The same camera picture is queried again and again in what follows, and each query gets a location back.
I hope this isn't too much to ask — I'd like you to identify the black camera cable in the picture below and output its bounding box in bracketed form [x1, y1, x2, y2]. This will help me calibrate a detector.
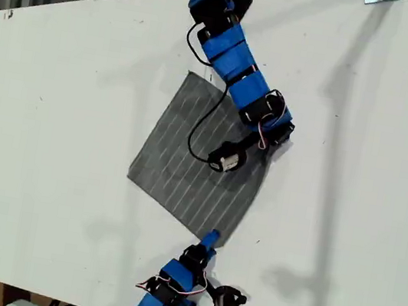
[167, 20, 241, 165]

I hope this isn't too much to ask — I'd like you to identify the black camera stalk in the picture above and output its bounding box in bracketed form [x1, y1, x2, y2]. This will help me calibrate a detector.
[238, 130, 268, 158]
[200, 275, 226, 300]

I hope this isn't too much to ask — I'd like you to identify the grey striped square towel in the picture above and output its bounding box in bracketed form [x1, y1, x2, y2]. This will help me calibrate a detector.
[117, 63, 303, 257]

